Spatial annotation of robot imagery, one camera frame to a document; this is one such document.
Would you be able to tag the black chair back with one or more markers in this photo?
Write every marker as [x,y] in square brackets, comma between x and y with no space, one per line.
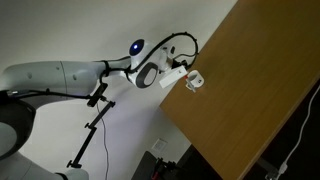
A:
[144,166]

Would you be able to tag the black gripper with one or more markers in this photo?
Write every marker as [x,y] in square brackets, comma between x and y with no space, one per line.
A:
[180,62]

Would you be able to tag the red and black clamp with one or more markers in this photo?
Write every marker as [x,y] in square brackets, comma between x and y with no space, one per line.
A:
[163,168]

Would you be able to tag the white mug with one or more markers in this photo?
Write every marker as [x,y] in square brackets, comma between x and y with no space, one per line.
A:
[197,80]

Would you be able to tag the grey metal table bracket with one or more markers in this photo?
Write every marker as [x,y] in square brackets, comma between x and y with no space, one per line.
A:
[268,170]

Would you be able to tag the black articulated camera stand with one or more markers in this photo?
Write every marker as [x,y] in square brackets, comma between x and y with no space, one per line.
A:
[87,140]

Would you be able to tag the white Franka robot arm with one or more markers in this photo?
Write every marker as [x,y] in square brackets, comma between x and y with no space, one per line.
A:
[50,76]

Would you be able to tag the red marker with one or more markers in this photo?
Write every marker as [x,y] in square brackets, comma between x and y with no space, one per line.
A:
[186,77]

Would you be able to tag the white wall outlet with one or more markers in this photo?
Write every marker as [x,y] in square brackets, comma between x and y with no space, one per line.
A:
[160,145]

